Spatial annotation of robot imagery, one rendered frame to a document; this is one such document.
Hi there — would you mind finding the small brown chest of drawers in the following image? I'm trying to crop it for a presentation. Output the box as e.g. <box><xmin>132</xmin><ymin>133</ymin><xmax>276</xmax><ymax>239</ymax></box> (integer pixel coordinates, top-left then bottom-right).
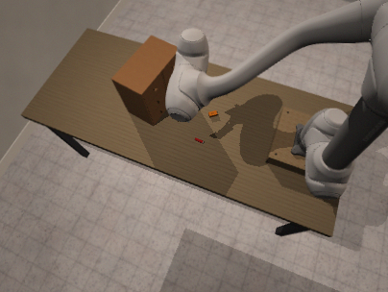
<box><xmin>111</xmin><ymin>36</ymin><xmax>177</xmax><ymax>126</ymax></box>

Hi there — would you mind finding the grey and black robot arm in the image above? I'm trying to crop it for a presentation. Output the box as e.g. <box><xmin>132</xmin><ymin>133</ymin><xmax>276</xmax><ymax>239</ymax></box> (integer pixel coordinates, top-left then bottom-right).
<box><xmin>165</xmin><ymin>0</ymin><xmax>388</xmax><ymax>200</ymax></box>

